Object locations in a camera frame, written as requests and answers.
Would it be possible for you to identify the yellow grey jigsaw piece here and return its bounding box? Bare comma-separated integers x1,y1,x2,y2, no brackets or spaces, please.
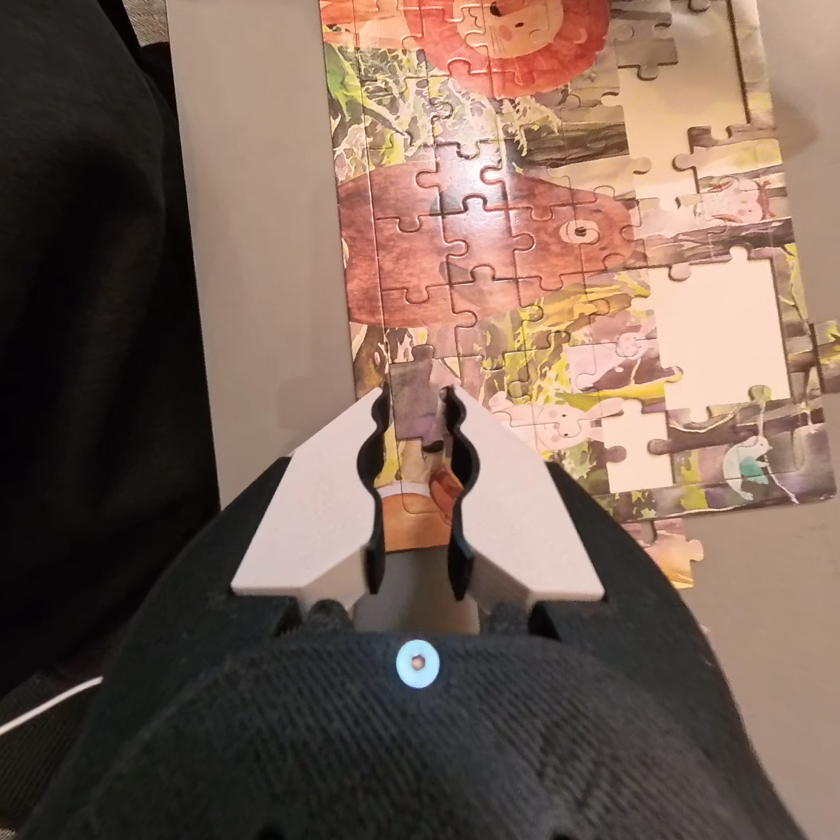
810,322,840,395

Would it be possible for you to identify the white cable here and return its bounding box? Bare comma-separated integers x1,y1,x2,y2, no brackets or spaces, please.
0,676,102,736

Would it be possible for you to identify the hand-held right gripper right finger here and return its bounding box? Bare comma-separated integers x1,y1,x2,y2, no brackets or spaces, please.
438,386,606,611

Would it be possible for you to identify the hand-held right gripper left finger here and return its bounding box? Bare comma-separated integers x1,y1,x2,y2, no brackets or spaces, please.
230,386,393,610

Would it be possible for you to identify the pink jigsaw piece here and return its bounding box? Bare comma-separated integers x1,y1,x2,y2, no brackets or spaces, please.
626,518,704,589

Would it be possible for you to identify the animal jigsaw puzzle board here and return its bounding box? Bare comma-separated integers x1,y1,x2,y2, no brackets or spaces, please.
319,0,839,553

